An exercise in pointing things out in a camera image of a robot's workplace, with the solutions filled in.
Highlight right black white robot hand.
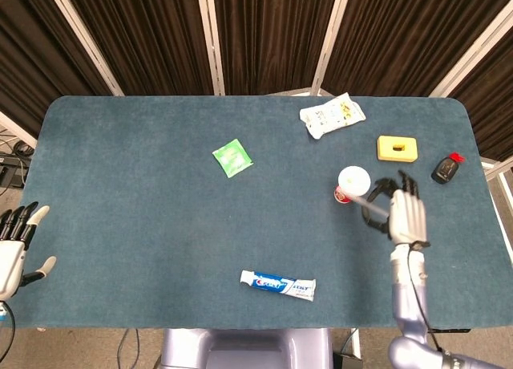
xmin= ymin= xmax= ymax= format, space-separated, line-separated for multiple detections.
xmin=362 ymin=169 xmax=432 ymax=250

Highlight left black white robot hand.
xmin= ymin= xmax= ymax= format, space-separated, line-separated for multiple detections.
xmin=0 ymin=201 xmax=58 ymax=302

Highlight transparent plastic straw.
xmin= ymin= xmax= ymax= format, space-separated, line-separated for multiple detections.
xmin=350 ymin=195 xmax=391 ymax=219

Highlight red paper cup white lid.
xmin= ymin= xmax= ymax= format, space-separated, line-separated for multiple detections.
xmin=333 ymin=165 xmax=372 ymax=205

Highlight small black bottle red cap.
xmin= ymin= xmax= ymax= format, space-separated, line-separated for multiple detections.
xmin=430 ymin=152 xmax=467 ymax=185

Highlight yellow sponge block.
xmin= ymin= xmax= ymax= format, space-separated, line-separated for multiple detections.
xmin=376 ymin=135 xmax=419 ymax=162

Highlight black power box on floor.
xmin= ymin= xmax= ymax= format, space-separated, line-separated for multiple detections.
xmin=0 ymin=152 xmax=31 ymax=190

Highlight white snack bag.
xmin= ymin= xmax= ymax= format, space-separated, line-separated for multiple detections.
xmin=299 ymin=92 xmax=367 ymax=140

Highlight brown pleated curtain panel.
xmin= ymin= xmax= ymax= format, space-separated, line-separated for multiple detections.
xmin=59 ymin=0 xmax=214 ymax=97
xmin=212 ymin=0 xmax=341 ymax=97
xmin=0 ymin=0 xmax=114 ymax=138
xmin=448 ymin=27 xmax=513 ymax=162
xmin=320 ymin=0 xmax=513 ymax=98

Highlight blue white toothpaste tube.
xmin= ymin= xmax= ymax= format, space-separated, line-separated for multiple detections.
xmin=239 ymin=269 xmax=317 ymax=302

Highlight green foil sachet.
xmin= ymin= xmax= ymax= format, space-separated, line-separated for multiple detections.
xmin=212 ymin=138 xmax=255 ymax=180

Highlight lilac grey robot torso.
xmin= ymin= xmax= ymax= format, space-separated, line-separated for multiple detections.
xmin=158 ymin=327 xmax=333 ymax=369

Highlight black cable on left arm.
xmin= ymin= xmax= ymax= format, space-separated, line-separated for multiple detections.
xmin=0 ymin=300 xmax=17 ymax=360

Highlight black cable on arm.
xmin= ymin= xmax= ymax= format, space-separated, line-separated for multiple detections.
xmin=0 ymin=300 xmax=17 ymax=360
xmin=406 ymin=242 xmax=446 ymax=355

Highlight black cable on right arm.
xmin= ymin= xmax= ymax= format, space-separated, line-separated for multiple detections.
xmin=406 ymin=242 xmax=446 ymax=355

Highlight black floor cables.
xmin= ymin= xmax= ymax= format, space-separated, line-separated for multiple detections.
xmin=115 ymin=327 xmax=142 ymax=369

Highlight white partition frame post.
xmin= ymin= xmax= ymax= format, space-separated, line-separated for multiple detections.
xmin=196 ymin=0 xmax=226 ymax=96
xmin=310 ymin=0 xmax=353 ymax=97
xmin=43 ymin=0 xmax=124 ymax=97
xmin=428 ymin=0 xmax=513 ymax=99

